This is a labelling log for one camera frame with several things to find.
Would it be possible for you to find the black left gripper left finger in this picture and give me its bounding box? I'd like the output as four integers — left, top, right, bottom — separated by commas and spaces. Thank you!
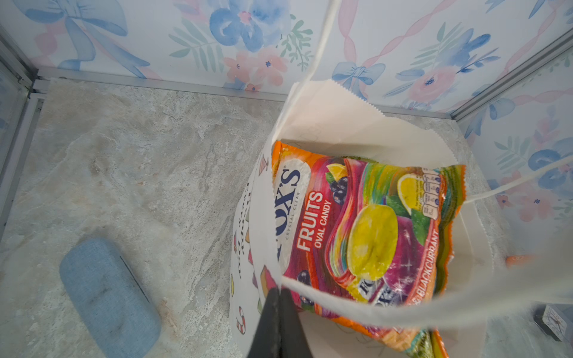
247, 288, 281, 358

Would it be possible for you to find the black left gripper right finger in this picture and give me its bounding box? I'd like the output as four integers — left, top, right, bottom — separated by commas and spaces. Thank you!
279, 288, 313, 358

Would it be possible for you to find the orange Fox's candy bag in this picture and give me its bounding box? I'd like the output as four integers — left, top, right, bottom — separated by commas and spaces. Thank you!
270, 140, 467, 358

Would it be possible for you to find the white printed paper bag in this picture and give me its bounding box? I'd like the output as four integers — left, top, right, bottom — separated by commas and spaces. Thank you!
209, 1, 572, 357

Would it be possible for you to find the light blue oval object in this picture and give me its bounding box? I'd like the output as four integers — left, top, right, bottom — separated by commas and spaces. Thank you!
59, 238, 161, 357

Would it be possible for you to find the aluminium enclosure frame post left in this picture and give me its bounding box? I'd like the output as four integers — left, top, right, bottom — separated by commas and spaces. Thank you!
1, 28, 44, 234

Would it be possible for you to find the aluminium enclosure frame post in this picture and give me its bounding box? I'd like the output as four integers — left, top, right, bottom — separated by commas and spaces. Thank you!
449, 28, 572, 122
1, 28, 44, 234

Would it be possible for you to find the aluminium enclosure frame post right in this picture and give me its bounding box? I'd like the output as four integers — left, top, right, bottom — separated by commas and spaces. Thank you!
449, 28, 572, 122

